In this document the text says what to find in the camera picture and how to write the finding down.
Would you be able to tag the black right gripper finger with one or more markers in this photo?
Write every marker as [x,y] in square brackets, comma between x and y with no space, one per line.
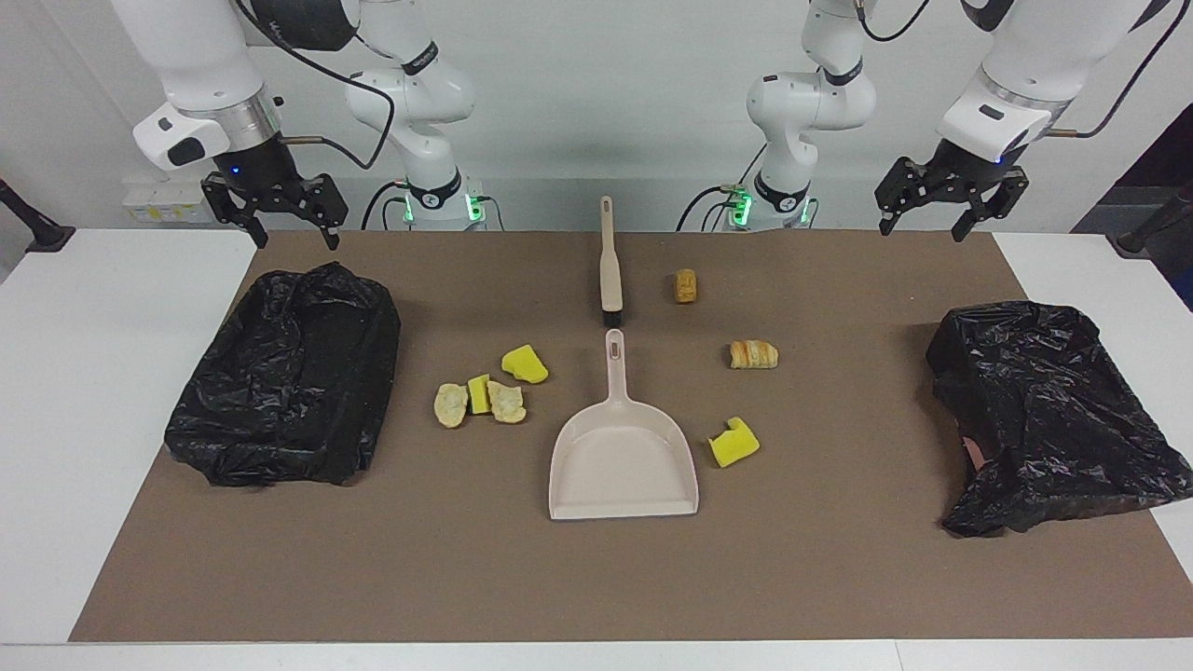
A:
[326,200]
[224,198]

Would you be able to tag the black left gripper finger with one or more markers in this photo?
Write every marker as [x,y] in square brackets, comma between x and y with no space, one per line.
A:
[1008,189]
[899,186]

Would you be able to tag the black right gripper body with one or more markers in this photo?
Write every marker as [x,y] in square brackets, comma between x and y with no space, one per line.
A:
[261,172]

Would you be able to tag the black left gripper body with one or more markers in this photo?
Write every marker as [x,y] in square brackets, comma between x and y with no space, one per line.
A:
[969,177]

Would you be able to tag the striped croissant piece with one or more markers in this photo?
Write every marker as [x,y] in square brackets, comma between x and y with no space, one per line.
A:
[753,355]

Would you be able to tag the brown cork shaped roll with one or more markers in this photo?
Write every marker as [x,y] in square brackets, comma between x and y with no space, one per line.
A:
[686,286]

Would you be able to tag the pale bread piece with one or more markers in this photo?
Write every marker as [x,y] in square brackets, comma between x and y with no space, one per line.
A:
[507,403]
[451,406]

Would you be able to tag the small yellow green sponge piece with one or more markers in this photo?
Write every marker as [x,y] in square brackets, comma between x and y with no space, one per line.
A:
[479,395]

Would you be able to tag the large yellow sponge chunk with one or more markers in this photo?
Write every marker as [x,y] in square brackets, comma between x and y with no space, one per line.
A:
[524,365]

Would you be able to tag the beige hand brush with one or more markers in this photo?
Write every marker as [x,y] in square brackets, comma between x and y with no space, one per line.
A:
[610,275]

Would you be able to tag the notched yellow sponge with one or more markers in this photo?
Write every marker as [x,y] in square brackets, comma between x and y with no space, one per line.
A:
[734,449]

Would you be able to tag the beige plastic dustpan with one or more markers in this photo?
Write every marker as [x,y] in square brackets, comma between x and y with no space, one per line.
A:
[623,466]

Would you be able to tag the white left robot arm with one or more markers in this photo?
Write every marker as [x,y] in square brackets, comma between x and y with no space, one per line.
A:
[811,102]

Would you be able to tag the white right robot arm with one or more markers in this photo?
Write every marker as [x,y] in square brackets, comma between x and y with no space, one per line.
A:
[410,93]

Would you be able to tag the black bag lined pink bin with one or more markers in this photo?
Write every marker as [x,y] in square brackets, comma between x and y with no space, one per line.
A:
[1053,419]

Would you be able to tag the brown table mat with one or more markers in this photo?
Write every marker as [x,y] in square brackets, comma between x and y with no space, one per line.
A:
[652,578]

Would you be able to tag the white wall power strip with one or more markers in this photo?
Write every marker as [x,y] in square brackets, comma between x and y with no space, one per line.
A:
[168,200]

